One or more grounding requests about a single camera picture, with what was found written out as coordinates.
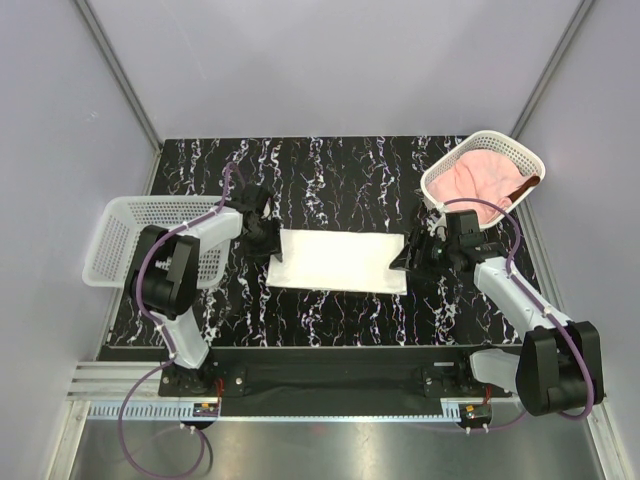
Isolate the right white plastic basket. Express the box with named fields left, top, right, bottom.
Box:
left=420, top=130, right=546, bottom=230

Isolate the purple cable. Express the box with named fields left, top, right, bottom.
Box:
left=118, top=162, right=246, bottom=476
left=434, top=198, right=601, bottom=432

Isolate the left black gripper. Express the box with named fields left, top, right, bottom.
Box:
left=242, top=217, right=282, bottom=266

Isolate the small circuit board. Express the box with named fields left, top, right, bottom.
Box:
left=464, top=403, right=492, bottom=420
left=193, top=402, right=220, bottom=418

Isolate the right aluminium frame post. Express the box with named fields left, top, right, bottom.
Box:
left=510, top=0, right=598, bottom=140

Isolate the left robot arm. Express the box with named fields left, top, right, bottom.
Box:
left=125, top=184, right=283, bottom=396

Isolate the right small circuit board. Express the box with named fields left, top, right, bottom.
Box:
left=464, top=403, right=492, bottom=420

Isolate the aluminium frame post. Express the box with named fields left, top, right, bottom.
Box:
left=71, top=0, right=163, bottom=152
left=510, top=0, right=598, bottom=140

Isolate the left small circuit board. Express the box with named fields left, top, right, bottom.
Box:
left=193, top=402, right=220, bottom=418

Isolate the white towel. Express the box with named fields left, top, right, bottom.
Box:
left=266, top=229, right=407, bottom=295

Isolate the brown towel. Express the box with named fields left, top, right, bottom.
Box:
left=508, top=175, right=541, bottom=204

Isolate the white slotted cable duct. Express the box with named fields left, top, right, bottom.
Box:
left=87, top=402, right=194, bottom=421

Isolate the left aluminium frame post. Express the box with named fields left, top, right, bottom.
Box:
left=71, top=0, right=163, bottom=152

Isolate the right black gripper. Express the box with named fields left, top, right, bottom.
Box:
left=388, top=226, right=458, bottom=283

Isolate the white plastic basket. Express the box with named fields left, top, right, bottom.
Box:
left=420, top=130, right=546, bottom=230
left=82, top=195, right=242, bottom=290

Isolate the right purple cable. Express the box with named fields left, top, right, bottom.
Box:
left=434, top=198, right=601, bottom=432

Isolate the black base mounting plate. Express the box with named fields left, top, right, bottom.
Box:
left=159, top=346, right=488, bottom=398

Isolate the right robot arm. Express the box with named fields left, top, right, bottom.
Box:
left=389, top=209, right=604, bottom=420

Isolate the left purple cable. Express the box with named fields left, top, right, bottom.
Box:
left=118, top=162, right=246, bottom=476

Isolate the left white plastic basket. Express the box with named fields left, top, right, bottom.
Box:
left=82, top=195, right=242, bottom=290

